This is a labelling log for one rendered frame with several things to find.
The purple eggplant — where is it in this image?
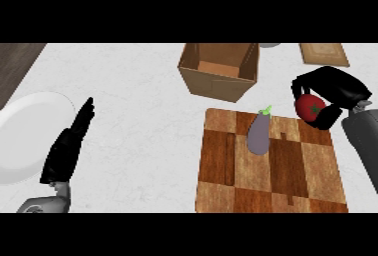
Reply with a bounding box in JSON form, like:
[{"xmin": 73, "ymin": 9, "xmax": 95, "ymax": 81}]
[{"xmin": 245, "ymin": 105, "xmax": 273, "ymax": 156}]

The wooden checkered cutting board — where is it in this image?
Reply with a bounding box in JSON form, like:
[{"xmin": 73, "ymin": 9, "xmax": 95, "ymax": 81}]
[{"xmin": 195, "ymin": 107, "xmax": 350, "ymax": 214}]

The white round plate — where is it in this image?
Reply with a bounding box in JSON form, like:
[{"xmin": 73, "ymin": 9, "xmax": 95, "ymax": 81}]
[{"xmin": 0, "ymin": 91, "xmax": 79, "ymax": 185}]

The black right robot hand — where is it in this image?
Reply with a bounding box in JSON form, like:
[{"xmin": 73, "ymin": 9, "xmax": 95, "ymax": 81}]
[{"xmin": 290, "ymin": 65, "xmax": 374, "ymax": 131}]

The brown cardboard box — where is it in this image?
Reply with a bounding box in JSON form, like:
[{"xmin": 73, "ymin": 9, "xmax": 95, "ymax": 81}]
[{"xmin": 177, "ymin": 43, "xmax": 262, "ymax": 104}]

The dark wooden panel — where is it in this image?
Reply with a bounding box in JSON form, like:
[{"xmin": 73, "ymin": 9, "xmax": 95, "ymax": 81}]
[{"xmin": 0, "ymin": 43, "xmax": 49, "ymax": 111}]

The red tomato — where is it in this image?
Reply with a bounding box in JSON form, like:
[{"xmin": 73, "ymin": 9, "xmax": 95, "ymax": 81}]
[{"xmin": 294, "ymin": 93, "xmax": 328, "ymax": 122}]

